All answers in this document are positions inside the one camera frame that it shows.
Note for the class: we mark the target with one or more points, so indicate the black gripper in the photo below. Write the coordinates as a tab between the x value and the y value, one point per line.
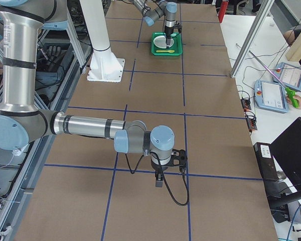
168	30

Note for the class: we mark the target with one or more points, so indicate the white round plate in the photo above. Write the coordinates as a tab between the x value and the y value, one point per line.
160	42

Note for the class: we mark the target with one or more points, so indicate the aluminium frame post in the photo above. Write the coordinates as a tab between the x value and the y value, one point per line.
257	23

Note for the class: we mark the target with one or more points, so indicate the brown paper table cover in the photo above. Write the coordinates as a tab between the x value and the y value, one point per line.
87	191

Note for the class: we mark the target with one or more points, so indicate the blue teach pendant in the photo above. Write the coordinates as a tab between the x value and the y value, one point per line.
289	74
270	96

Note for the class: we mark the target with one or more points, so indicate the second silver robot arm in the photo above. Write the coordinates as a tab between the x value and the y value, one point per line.
21	122

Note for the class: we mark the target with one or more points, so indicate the far blue teach pendant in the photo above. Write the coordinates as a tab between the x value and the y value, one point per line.
289	74

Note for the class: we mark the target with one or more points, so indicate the yellow plastic spoon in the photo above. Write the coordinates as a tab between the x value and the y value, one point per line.
165	51

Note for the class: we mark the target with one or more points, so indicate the red cylinder tube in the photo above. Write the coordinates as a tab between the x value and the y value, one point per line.
222	10

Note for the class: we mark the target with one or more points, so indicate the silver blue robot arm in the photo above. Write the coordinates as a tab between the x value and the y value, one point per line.
164	9

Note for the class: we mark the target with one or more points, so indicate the green plastic tray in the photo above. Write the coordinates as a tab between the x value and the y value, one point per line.
178	46

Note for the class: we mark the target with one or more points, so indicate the black computer box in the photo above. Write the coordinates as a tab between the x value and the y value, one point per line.
265	161

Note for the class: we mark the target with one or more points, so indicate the metal reacher grabber tool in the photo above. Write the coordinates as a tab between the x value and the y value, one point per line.
290	92

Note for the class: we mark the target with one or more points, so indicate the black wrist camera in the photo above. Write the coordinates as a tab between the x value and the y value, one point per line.
179	159
178	26

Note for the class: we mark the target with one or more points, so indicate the near blue teach pendant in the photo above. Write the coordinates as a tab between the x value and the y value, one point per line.
270	96

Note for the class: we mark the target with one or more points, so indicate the white pedestal column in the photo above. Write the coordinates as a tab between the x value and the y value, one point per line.
104	65

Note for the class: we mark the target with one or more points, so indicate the black monitor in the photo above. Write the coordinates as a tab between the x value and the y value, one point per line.
286	149

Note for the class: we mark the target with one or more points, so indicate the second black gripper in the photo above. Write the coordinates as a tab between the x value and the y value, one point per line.
157	167

